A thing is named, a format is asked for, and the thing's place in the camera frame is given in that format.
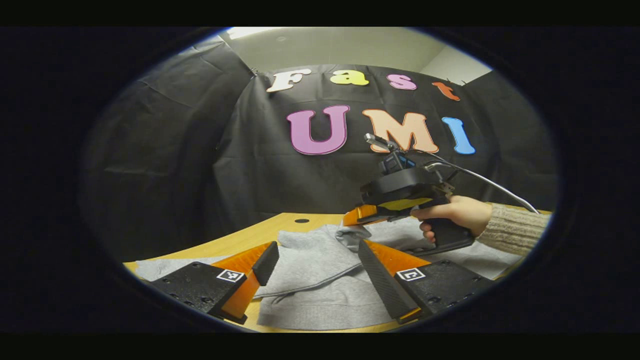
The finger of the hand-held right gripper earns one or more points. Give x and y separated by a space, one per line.
362 214

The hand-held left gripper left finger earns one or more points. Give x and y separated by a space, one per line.
266 260

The black backdrop cloth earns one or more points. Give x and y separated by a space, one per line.
200 175

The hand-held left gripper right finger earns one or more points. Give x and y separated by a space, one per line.
382 280

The grey sweatshirt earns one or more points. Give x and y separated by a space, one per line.
310 260

